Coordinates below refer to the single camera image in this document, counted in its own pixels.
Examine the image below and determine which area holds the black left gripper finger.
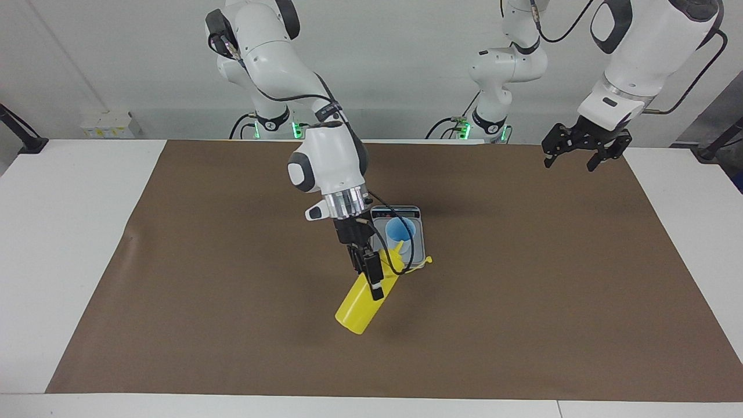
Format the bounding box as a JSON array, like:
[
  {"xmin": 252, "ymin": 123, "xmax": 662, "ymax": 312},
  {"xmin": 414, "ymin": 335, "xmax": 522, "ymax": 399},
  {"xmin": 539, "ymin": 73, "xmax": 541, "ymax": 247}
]
[
  {"xmin": 586, "ymin": 135, "xmax": 632, "ymax": 172},
  {"xmin": 542, "ymin": 123, "xmax": 576, "ymax": 169}
]

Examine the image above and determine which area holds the yellow squeeze bottle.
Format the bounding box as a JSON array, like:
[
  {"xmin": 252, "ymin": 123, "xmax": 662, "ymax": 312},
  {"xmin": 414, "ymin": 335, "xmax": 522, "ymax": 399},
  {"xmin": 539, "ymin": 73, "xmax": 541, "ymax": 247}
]
[{"xmin": 335, "ymin": 239, "xmax": 434, "ymax": 336}]

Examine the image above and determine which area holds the light blue plastic cup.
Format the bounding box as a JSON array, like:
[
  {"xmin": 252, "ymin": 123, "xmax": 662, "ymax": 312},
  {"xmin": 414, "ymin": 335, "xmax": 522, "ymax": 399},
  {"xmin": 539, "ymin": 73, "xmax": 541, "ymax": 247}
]
[{"xmin": 385, "ymin": 217, "xmax": 417, "ymax": 257}]

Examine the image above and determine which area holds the silver digital kitchen scale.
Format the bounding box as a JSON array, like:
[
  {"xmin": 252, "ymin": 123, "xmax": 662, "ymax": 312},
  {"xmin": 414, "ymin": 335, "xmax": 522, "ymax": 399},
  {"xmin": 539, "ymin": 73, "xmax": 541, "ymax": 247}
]
[{"xmin": 370, "ymin": 205, "xmax": 426, "ymax": 273}]

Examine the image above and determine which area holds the brown paper mat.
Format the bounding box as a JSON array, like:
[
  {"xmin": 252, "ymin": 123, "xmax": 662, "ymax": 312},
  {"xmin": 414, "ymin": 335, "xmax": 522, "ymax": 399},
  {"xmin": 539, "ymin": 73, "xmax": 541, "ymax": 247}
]
[{"xmin": 45, "ymin": 139, "xmax": 743, "ymax": 402}]

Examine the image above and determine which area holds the black clamp stand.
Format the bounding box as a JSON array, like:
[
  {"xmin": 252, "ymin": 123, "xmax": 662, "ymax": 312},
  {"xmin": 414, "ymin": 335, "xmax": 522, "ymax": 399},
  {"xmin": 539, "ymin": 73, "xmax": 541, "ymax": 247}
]
[
  {"xmin": 0, "ymin": 103, "xmax": 49, "ymax": 154},
  {"xmin": 691, "ymin": 116, "xmax": 743, "ymax": 161}
]

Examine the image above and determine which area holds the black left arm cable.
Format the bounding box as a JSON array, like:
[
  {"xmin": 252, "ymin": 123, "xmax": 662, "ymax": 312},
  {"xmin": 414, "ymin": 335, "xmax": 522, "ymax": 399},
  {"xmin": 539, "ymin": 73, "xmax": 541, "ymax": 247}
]
[{"xmin": 644, "ymin": 29, "xmax": 729, "ymax": 115}]

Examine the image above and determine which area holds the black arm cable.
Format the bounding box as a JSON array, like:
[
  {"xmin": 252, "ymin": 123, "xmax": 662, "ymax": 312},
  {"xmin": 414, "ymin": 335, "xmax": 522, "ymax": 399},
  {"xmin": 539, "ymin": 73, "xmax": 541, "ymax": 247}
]
[
  {"xmin": 644, "ymin": 29, "xmax": 729, "ymax": 115},
  {"xmin": 209, "ymin": 32, "xmax": 416, "ymax": 276}
]

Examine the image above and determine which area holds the black shoulder cable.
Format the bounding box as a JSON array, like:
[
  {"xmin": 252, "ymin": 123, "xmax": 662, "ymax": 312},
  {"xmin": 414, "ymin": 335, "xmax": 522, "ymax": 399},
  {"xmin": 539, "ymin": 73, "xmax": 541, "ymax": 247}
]
[{"xmin": 531, "ymin": 0, "xmax": 596, "ymax": 42}]

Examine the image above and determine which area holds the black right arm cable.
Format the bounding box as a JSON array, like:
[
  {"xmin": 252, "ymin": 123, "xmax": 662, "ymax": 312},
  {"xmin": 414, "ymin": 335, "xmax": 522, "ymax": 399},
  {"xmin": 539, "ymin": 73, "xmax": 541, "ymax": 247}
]
[{"xmin": 209, "ymin": 32, "xmax": 416, "ymax": 276}]

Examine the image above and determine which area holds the white wall socket strip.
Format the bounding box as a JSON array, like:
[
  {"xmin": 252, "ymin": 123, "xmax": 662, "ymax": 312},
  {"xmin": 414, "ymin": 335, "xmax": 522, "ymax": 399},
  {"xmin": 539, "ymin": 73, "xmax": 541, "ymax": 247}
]
[{"xmin": 80, "ymin": 110, "xmax": 135, "ymax": 139}]

